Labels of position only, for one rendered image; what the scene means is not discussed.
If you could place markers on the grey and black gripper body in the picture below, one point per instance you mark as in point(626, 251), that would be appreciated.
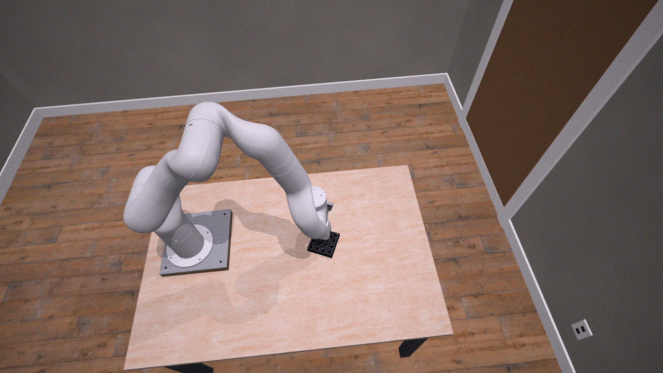
point(328, 229)

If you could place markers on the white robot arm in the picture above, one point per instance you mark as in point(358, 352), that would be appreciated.
point(158, 206)

